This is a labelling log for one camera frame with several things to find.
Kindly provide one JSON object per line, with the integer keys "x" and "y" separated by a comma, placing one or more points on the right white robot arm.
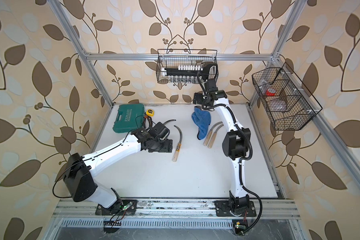
{"x": 236, "y": 144}

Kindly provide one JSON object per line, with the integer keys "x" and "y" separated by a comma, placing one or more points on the rear black wire basket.
{"x": 176, "y": 57}

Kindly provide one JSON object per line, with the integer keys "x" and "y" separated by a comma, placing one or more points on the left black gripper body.
{"x": 162, "y": 146}

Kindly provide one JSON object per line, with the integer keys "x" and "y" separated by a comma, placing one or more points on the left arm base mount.
{"x": 119, "y": 208}

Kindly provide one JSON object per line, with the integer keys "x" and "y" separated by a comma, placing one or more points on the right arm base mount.
{"x": 226, "y": 208}

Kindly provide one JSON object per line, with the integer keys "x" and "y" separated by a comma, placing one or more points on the right black wire basket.
{"x": 293, "y": 106}

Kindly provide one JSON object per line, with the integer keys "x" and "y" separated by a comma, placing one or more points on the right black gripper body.
{"x": 203, "y": 99}

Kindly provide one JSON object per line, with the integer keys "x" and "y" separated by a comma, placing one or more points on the black wire basket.
{"x": 293, "y": 106}
{"x": 176, "y": 57}

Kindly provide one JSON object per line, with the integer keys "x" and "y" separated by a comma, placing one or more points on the green plastic tool case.
{"x": 129, "y": 118}

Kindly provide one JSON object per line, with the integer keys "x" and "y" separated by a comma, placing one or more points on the blue grey microfiber rag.
{"x": 202, "y": 120}

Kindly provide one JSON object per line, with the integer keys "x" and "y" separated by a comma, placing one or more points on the yellow tape measure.
{"x": 150, "y": 112}

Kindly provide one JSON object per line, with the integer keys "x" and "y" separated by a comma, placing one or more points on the red item in basket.
{"x": 270, "y": 92}

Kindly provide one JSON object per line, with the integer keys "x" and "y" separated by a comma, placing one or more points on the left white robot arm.
{"x": 79, "y": 172}

